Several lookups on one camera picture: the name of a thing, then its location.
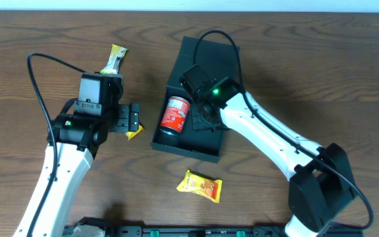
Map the red Pringles can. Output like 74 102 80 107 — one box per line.
160 96 190 136

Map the dark green box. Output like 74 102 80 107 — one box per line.
151 36 236 163

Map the green yellow snack bar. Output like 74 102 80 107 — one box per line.
100 44 128 74

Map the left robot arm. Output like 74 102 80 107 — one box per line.
15 98 139 237

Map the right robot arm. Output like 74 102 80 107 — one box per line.
180 77 357 236

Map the small yellow snack packet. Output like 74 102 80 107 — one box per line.
126 125 145 140

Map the orange yellow snack bag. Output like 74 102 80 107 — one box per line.
176 170 222 203

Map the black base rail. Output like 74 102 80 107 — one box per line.
63 217 364 237

